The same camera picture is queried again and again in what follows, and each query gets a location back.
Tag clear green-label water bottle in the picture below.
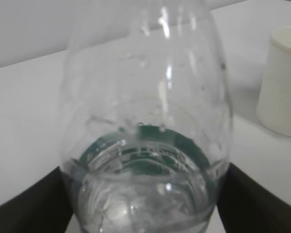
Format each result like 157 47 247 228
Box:
59 0 232 233

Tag white paper cup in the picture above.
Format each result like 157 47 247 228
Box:
256 26 291 137

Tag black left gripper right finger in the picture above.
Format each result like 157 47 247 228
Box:
217 163 291 233

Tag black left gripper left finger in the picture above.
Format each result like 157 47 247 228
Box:
0 168 73 233

